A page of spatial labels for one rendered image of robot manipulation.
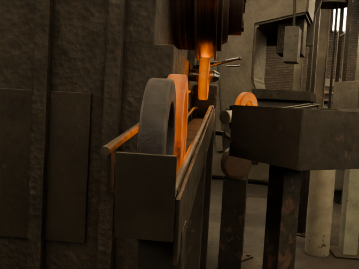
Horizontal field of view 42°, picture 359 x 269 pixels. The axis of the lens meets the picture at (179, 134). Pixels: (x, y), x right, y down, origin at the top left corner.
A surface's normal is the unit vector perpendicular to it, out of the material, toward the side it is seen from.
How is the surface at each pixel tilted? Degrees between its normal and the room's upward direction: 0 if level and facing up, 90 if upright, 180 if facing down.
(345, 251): 90
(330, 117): 90
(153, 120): 65
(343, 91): 90
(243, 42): 90
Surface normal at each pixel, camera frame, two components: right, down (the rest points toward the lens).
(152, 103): -0.02, -0.57
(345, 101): -0.97, -0.04
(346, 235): -0.11, 0.06
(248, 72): -0.34, 0.04
